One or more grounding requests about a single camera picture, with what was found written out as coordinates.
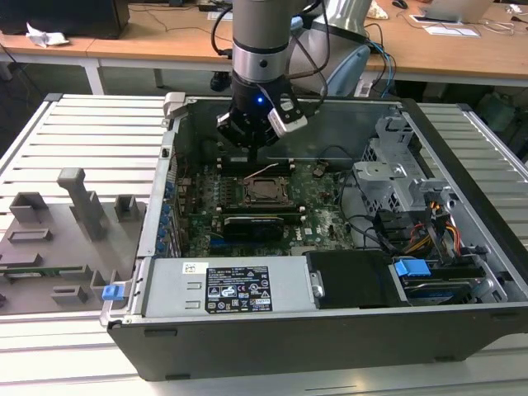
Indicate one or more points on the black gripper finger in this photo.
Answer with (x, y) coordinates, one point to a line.
(268, 136)
(231, 128)

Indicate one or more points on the silver CPU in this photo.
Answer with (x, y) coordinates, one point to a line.
(264, 190)

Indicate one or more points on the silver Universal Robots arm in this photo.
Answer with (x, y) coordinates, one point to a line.
(257, 24)

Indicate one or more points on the CPU socket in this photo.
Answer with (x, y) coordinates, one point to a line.
(288, 202)

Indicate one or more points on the black chair base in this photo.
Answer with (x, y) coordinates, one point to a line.
(218, 82)

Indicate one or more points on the coin cell battery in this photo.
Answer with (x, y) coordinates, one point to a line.
(320, 169)

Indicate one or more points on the green RAM stick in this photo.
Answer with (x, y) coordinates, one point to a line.
(288, 217)
(53, 271)

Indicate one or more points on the white paper sheet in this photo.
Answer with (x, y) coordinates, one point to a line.
(218, 16)
(453, 29)

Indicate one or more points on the black graphics card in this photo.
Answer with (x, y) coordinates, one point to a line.
(253, 229)

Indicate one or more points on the green motherboard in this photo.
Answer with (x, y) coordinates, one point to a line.
(321, 218)

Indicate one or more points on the wooden desk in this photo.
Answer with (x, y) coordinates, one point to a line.
(165, 45)

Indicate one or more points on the metal drive cage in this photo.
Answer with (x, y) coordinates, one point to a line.
(371, 177)

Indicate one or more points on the black plastic shroud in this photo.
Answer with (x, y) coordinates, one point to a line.
(350, 280)

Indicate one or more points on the grey power supply with label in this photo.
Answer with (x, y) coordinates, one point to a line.
(173, 288)

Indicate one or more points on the black computer mouse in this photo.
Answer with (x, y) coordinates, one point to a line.
(399, 4)

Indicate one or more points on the grey parts rack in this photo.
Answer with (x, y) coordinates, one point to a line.
(103, 255)

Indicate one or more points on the hard disk in blue carrier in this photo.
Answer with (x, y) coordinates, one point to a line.
(412, 272)

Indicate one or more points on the black box on desk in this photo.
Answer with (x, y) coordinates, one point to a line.
(62, 18)

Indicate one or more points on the blue case latch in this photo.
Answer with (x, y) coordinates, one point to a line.
(112, 293)

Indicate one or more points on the crumpled white paper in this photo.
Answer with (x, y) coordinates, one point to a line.
(45, 38)

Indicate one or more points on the black and grey PC case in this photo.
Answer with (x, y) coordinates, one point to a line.
(288, 350)

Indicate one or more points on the grey laptop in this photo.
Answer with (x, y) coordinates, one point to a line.
(453, 8)

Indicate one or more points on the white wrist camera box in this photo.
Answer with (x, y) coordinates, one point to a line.
(288, 123)

